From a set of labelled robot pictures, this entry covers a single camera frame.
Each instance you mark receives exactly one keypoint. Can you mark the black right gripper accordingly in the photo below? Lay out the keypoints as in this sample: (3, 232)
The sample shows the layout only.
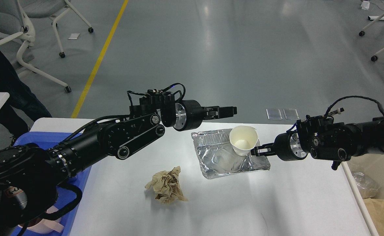
(286, 146)

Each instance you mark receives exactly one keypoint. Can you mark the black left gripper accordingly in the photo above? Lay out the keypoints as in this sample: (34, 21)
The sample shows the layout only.
(190, 114)

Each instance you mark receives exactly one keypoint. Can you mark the cream paper cup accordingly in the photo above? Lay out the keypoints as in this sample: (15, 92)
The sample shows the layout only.
(243, 139)

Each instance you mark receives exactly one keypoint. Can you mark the aluminium foil container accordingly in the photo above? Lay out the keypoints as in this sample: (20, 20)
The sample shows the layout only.
(218, 159)

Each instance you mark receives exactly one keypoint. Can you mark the brown paper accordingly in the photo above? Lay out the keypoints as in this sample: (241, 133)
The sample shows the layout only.
(166, 186)

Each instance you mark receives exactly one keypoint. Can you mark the pink HOME mug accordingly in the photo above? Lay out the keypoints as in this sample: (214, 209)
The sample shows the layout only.
(44, 226)

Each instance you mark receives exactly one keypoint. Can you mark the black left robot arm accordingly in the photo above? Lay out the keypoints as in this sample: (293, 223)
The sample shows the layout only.
(34, 182)

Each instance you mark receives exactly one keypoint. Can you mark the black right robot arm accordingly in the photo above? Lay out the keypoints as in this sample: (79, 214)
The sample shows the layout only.
(324, 139)

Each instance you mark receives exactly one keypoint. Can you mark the left floor socket plate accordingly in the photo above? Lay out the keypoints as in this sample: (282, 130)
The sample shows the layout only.
(274, 114)

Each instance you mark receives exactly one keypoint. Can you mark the floor socket plate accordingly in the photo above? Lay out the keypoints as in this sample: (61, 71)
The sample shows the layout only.
(291, 114)
(274, 114)

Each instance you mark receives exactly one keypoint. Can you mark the right floor socket plate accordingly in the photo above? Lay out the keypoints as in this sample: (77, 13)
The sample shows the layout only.
(291, 114)

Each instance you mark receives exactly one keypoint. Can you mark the clear plastic bag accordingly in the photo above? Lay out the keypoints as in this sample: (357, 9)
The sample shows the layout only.
(367, 186)

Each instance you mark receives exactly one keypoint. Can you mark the brown paper bag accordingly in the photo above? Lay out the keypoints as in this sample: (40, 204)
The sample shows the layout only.
(375, 208)

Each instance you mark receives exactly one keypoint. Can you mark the white paper on floor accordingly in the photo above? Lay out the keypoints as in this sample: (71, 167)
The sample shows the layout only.
(74, 36)

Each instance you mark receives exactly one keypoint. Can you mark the person in dark jeans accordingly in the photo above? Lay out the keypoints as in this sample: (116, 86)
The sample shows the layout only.
(20, 97)

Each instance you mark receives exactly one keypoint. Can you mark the white office chair front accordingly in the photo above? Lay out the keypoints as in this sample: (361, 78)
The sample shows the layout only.
(20, 32)

